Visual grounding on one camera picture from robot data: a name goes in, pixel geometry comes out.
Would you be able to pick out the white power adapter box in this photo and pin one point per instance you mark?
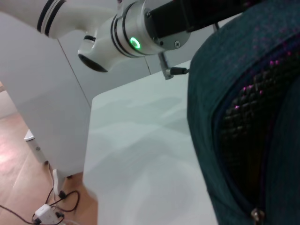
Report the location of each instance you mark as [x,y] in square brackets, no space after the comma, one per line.
[47,214]

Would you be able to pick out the white partition foot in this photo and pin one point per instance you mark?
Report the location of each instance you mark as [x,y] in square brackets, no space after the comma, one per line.
[58,182]
[35,145]

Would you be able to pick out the dark teal insulated bag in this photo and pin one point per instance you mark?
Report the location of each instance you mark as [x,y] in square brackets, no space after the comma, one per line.
[206,117]

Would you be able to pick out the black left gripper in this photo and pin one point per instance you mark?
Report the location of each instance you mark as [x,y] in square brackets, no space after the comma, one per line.
[187,14]

